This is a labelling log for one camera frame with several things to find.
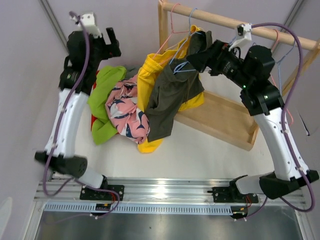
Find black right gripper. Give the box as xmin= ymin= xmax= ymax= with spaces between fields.
xmin=186 ymin=39 xmax=253 ymax=89

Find blue hanger of olive shorts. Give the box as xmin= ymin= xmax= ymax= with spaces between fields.
xmin=169 ymin=7 xmax=198 ymax=75

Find dark olive shorts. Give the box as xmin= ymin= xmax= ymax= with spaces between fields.
xmin=145 ymin=30 xmax=213 ymax=142

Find grey shorts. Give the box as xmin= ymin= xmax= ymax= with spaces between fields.
xmin=124 ymin=65 xmax=140 ymax=80

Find pink patterned shorts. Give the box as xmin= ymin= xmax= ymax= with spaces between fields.
xmin=105 ymin=75 xmax=150 ymax=144

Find blue hanger of grey shorts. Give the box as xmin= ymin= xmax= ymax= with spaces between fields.
xmin=276 ymin=43 xmax=296 ymax=93

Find pink hanger of green shorts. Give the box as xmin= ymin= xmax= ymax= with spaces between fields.
xmin=270 ymin=28 xmax=295 ymax=126

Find lime green shorts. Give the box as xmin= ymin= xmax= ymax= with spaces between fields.
xmin=87 ymin=65 xmax=127 ymax=145

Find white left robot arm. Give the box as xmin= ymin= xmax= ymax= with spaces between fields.
xmin=34 ymin=27 xmax=121 ymax=200

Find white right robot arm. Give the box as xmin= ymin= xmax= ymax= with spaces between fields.
xmin=186 ymin=40 xmax=319 ymax=202

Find pink hanger of yellow shorts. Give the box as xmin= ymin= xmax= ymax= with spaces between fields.
xmin=153 ymin=0 xmax=187 ymax=58

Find yellow shorts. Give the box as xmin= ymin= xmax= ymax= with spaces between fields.
xmin=137 ymin=25 xmax=205 ymax=154

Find wooden clothes rack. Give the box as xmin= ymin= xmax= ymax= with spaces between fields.
xmin=156 ymin=0 xmax=320 ymax=152

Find red plastic tray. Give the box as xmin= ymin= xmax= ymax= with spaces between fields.
xmin=90 ymin=81 xmax=97 ymax=131

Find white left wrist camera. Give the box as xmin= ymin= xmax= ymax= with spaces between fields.
xmin=79 ymin=11 xmax=103 ymax=39

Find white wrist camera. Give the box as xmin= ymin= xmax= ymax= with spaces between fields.
xmin=228 ymin=23 xmax=252 ymax=51
xmin=79 ymin=11 xmax=103 ymax=39

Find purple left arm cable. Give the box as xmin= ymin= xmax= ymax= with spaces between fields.
xmin=41 ymin=10 xmax=121 ymax=217

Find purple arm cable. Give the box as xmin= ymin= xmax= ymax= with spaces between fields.
xmin=249 ymin=22 xmax=316 ymax=213
xmin=41 ymin=10 xmax=121 ymax=217

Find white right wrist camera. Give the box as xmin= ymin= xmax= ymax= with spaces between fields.
xmin=228 ymin=23 xmax=252 ymax=51

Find grey aluminium frame post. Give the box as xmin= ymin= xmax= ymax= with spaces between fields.
xmin=38 ymin=0 xmax=67 ymax=51

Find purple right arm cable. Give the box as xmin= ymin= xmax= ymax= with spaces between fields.
xmin=249 ymin=22 xmax=316 ymax=213

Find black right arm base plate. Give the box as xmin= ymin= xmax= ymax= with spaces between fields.
xmin=207 ymin=186 xmax=259 ymax=204

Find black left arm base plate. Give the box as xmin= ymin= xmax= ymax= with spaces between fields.
xmin=79 ymin=184 xmax=125 ymax=202

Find aluminium mounting rail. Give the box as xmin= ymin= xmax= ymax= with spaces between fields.
xmin=33 ymin=177 xmax=306 ymax=208

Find grey slotted cable duct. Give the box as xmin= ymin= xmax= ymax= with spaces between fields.
xmin=44 ymin=202 xmax=233 ymax=216

